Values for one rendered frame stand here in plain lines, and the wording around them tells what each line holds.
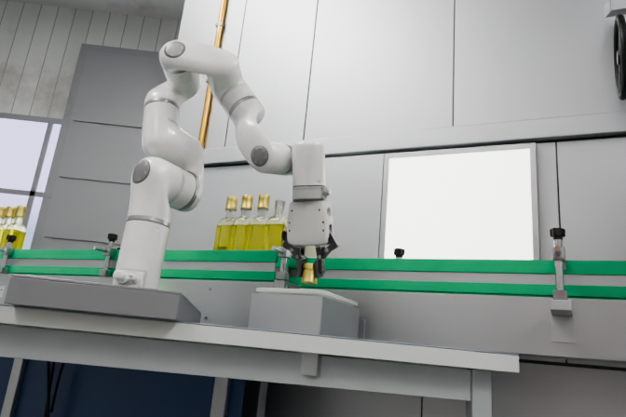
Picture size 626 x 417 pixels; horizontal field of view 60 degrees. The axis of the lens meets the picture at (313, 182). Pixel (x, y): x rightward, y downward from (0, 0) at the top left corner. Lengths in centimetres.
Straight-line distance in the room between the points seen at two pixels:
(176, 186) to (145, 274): 21
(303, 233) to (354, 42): 92
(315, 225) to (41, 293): 55
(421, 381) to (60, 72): 411
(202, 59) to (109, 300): 59
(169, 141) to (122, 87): 326
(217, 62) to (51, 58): 365
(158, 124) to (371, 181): 67
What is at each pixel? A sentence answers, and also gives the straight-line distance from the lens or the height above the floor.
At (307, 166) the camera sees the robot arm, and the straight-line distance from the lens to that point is 121.
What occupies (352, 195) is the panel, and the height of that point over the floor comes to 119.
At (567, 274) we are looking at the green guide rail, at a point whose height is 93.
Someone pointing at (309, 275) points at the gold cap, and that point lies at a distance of 122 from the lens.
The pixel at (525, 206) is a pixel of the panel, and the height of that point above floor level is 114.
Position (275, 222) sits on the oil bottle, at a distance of 159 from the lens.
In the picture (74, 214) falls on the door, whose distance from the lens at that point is 430.
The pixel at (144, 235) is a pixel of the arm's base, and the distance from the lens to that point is 123.
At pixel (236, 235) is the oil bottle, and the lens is 165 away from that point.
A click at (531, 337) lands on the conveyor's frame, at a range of 132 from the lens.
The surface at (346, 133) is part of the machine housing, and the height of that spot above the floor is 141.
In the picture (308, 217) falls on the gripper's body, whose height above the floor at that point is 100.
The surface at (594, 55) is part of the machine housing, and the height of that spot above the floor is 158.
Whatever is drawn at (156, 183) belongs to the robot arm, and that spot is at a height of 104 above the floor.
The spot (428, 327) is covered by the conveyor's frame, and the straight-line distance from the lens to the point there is 135.
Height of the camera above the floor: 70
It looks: 18 degrees up
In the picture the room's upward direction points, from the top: 5 degrees clockwise
